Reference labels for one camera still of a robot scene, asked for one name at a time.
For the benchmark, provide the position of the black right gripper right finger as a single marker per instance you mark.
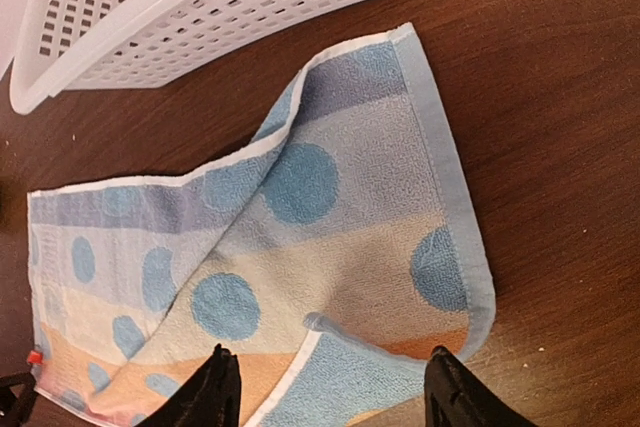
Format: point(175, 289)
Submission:
point(455, 397)

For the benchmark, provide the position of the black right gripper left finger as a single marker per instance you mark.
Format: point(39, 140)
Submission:
point(210, 398)

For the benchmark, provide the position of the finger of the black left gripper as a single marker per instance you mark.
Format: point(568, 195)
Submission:
point(18, 397)

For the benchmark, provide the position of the blue patchwork towel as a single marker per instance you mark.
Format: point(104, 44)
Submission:
point(331, 254)

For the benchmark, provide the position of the white plastic basket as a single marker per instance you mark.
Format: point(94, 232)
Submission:
point(136, 44)

